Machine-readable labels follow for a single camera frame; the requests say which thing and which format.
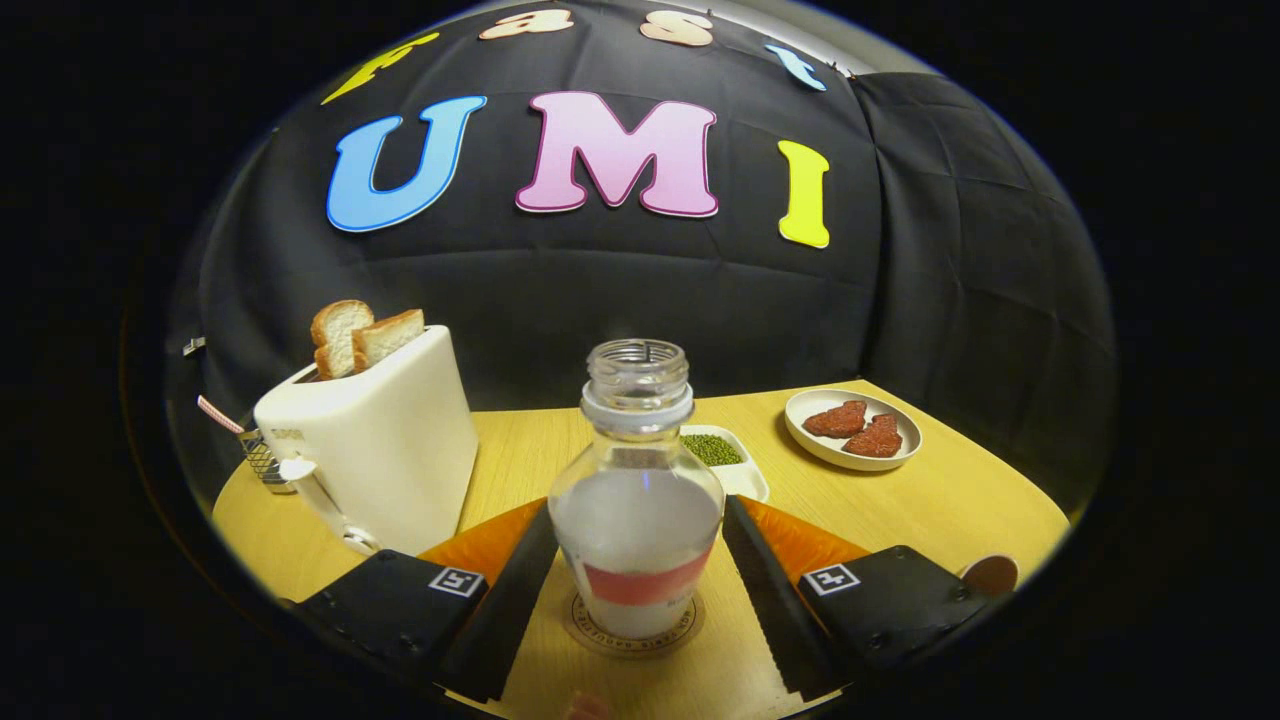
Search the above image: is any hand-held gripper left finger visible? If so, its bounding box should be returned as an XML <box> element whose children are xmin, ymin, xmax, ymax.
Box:
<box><xmin>290</xmin><ymin>498</ymin><xmax>561</xmax><ymax>704</ymax></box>

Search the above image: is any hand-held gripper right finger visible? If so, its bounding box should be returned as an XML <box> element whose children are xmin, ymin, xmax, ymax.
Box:
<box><xmin>722</xmin><ymin>495</ymin><xmax>976</xmax><ymax>701</ymax></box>

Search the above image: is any round cork coaster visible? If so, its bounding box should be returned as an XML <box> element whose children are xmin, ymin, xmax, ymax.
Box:
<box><xmin>562</xmin><ymin>590</ymin><xmax>706</xmax><ymax>659</ymax></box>

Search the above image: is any clear juice bottle red label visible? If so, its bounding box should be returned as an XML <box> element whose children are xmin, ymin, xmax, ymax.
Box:
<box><xmin>548</xmin><ymin>338</ymin><xmax>726</xmax><ymax>641</ymax></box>

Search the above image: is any beige cup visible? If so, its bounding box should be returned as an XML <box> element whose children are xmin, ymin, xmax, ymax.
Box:
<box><xmin>960</xmin><ymin>554</ymin><xmax>1019</xmax><ymax>599</ymax></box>

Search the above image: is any white divided dish with beans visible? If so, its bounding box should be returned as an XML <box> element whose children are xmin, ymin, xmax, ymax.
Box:
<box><xmin>680</xmin><ymin>424</ymin><xmax>771</xmax><ymax>503</ymax></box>

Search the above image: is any white plate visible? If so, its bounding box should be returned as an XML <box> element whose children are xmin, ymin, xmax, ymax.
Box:
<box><xmin>784</xmin><ymin>388</ymin><xmax>923</xmax><ymax>473</ymax></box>

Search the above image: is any red meat piece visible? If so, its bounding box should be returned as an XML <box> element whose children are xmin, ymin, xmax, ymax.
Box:
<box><xmin>802</xmin><ymin>400</ymin><xmax>868</xmax><ymax>439</ymax></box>
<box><xmin>842</xmin><ymin>414</ymin><xmax>904</xmax><ymax>459</ymax></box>

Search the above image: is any white toaster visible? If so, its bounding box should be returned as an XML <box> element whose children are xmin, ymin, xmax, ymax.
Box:
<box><xmin>253</xmin><ymin>324</ymin><xmax>480</xmax><ymax>557</ymax></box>

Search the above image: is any wooden table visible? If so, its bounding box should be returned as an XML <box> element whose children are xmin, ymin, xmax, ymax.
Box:
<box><xmin>212</xmin><ymin>378</ymin><xmax>1073</xmax><ymax>720</ymax></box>

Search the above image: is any metal mesh holder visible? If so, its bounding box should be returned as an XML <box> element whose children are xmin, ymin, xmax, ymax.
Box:
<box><xmin>238</xmin><ymin>428</ymin><xmax>297</xmax><ymax>495</ymax></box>

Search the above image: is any bread slice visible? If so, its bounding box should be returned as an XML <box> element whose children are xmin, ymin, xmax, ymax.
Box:
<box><xmin>310</xmin><ymin>300</ymin><xmax>375</xmax><ymax>381</ymax></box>
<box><xmin>352</xmin><ymin>309</ymin><xmax>426</xmax><ymax>373</ymax></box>

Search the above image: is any black backdrop cloth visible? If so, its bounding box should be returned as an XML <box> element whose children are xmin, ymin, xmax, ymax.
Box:
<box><xmin>165</xmin><ymin>0</ymin><xmax>1116</xmax><ymax>521</ymax></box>

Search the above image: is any striped straw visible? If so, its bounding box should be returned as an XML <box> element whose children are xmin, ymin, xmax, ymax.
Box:
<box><xmin>197</xmin><ymin>395</ymin><xmax>246</xmax><ymax>435</ymax></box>

